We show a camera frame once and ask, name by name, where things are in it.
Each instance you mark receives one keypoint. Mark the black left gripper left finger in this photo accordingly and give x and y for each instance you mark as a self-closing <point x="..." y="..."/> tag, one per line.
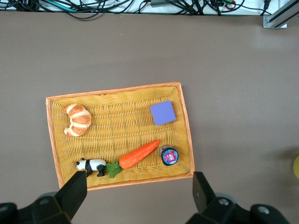
<point x="67" y="200"/>

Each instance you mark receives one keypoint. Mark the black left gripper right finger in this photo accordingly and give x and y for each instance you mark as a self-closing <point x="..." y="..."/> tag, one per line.
<point x="205" y="200"/>

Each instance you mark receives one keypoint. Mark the clear yellowish tape roll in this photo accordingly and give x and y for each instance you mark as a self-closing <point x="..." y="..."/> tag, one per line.
<point x="297" y="166"/>

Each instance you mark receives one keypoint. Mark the yellow wicker basket orange rim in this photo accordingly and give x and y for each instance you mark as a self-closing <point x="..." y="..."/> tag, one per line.
<point x="116" y="130"/>

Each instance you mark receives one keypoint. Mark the toy panda figurine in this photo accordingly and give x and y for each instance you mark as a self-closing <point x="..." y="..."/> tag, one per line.
<point x="94" y="164"/>

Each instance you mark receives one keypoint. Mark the small jar blue lid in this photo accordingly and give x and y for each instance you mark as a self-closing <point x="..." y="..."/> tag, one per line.
<point x="170" y="156"/>

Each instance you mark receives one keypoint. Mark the orange toy carrot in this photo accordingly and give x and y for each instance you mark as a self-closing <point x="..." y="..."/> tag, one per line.
<point x="137" y="155"/>

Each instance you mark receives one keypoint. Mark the toy croissant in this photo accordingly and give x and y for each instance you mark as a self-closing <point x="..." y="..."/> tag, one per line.
<point x="80" y="116"/>

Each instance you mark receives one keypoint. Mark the purple foam cube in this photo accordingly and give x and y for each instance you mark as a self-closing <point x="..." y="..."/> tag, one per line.
<point x="163" y="113"/>

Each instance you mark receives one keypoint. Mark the grey adapter box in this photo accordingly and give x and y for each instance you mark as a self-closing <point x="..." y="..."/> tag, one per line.
<point x="158" y="2"/>

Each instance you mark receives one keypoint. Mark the aluminium profile bracket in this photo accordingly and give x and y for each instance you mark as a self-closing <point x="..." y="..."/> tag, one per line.
<point x="273" y="21"/>

